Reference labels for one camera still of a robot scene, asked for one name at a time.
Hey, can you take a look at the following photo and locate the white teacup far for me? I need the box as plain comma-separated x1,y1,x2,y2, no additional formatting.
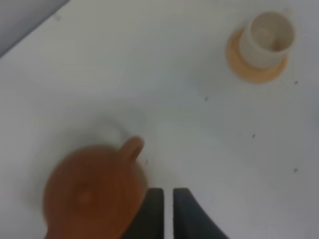
239,9,296,69

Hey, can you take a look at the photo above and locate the brown clay teapot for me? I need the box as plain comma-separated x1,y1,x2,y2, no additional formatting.
43,137,148,239

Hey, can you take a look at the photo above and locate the orange coaster far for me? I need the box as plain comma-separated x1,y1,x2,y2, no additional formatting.
226,28,289,84

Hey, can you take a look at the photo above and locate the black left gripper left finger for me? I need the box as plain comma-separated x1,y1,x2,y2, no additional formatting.
121,188,164,239

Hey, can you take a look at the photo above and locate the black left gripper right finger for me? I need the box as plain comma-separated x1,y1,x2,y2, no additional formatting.
173,188,228,239

